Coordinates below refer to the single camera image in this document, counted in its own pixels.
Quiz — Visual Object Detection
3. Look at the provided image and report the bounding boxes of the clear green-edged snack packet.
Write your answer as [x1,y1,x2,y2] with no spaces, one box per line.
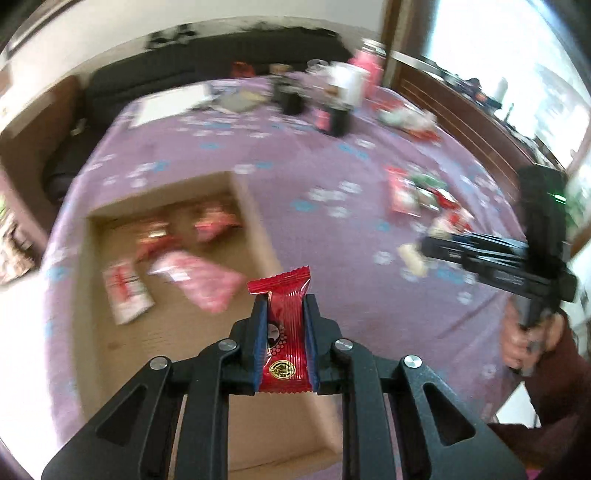
[410,174,450,205]

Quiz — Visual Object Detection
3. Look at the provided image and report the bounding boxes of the cream wafer packet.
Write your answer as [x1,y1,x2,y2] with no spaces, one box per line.
[398,243,431,280]

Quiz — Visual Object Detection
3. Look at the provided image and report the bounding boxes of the person's right hand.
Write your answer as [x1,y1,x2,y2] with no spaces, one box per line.
[501,299,568,376]

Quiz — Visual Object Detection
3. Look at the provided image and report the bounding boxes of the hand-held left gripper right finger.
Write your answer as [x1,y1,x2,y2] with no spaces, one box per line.
[304,295,527,480]

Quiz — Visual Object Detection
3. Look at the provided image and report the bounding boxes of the wooden side cabinet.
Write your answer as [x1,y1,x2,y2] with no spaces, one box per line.
[387,50,565,195]

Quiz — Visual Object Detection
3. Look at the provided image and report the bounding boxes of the pink knit-sleeved bottle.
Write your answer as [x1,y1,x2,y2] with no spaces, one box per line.
[350,40,387,89]

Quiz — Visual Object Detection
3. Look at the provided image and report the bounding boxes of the white red-label snack packet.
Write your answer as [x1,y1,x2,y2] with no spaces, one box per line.
[429,207,475,237]
[103,260,156,325]

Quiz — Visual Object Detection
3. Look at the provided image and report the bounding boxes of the red cartoon-girl candy packet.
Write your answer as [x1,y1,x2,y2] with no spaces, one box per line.
[247,265,319,396]

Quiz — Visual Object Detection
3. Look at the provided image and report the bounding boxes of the white paper sheets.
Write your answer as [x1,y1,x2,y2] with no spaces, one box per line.
[128,84,214,128]

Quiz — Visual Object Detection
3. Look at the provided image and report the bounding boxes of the pink translucent snack packet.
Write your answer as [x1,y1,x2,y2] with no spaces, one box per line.
[387,167,424,217]

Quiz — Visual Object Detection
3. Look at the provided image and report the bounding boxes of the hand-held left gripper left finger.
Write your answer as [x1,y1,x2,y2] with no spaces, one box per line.
[41,295,269,480]

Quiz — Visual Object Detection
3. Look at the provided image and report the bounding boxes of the tan notebook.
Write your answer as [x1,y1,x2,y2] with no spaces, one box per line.
[216,89,269,114]

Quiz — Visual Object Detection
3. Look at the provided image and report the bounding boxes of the brown armchair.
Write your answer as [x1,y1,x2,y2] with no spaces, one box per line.
[0,75,80,155]

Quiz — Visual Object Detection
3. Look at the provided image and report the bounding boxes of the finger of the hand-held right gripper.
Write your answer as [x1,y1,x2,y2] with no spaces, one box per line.
[421,233,530,267]
[463,258,531,292]

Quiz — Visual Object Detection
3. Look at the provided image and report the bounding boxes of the white plastic jar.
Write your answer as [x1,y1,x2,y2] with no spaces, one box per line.
[329,61,369,108]

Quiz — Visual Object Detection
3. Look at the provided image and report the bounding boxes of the cardboard box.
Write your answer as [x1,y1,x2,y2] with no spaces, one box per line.
[71,170,343,472]

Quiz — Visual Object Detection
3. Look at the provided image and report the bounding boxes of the white cloth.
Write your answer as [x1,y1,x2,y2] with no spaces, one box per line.
[378,103,438,136]

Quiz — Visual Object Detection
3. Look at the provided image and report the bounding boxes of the pink cartoon snack packet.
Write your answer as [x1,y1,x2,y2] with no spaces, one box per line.
[148,250,246,315]

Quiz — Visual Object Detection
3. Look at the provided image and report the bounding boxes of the black canister with wooden lid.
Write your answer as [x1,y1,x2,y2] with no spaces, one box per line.
[271,75,306,117]
[315,89,350,138]

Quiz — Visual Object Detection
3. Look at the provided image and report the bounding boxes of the black sofa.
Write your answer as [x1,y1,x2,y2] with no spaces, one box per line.
[43,27,352,205]

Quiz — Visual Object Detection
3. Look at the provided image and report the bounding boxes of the person's right forearm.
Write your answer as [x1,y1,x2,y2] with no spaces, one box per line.
[488,318,591,480]

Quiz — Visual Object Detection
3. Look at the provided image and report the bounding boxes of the black gadgets on sofa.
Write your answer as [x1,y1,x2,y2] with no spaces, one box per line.
[147,24,195,48]

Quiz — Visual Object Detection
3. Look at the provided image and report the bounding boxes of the dark red gold-print snack packet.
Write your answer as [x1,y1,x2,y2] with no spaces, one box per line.
[135,220,180,260]
[193,202,242,243]

